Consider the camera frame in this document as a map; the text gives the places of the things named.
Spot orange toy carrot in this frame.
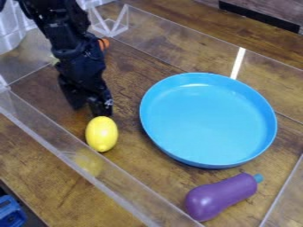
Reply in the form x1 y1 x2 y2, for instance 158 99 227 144
99 38 110 51

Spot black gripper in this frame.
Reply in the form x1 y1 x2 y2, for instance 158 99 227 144
51 33 114 117

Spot blue plastic object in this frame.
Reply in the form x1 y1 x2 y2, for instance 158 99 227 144
0 195 27 227

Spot yellow toy lemon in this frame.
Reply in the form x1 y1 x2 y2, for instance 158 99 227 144
86 116 119 153

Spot clear acrylic enclosure wall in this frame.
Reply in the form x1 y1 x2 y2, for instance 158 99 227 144
0 0 303 227

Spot purple toy eggplant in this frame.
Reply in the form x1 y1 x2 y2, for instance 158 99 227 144
185 173 265 222

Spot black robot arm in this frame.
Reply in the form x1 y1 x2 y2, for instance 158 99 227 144
17 0 114 116

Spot blue round tray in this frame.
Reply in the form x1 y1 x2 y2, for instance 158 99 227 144
141 73 277 168

